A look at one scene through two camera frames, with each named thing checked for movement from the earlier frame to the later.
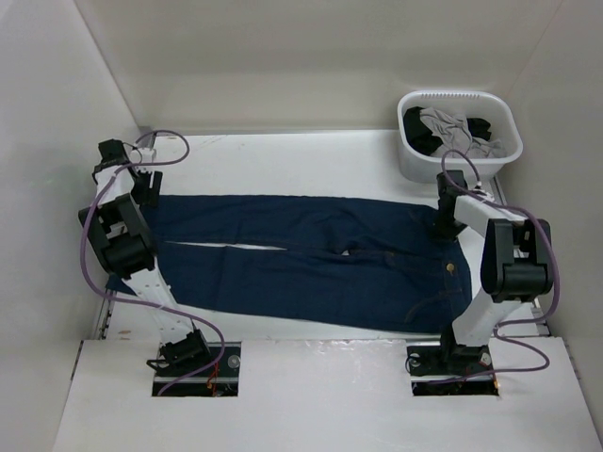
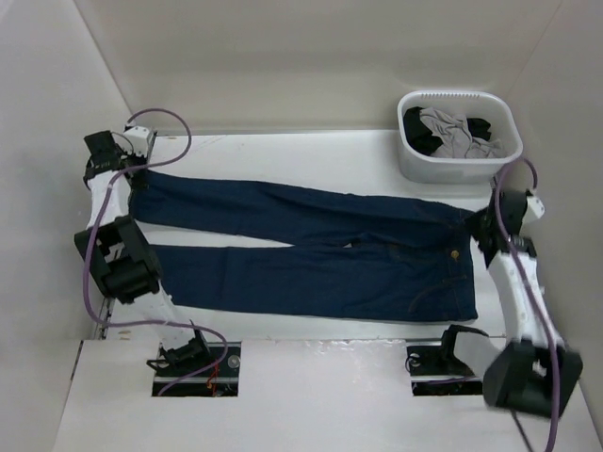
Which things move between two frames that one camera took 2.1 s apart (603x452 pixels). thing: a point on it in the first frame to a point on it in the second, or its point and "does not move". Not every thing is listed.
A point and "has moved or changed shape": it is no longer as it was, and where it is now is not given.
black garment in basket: (420, 139) does not move
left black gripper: (150, 194) to (141, 160)
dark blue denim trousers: (355, 261) has moved or changed shape
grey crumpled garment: (456, 134) does not move
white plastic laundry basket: (490, 107) does not move
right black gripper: (447, 233) to (472, 223)
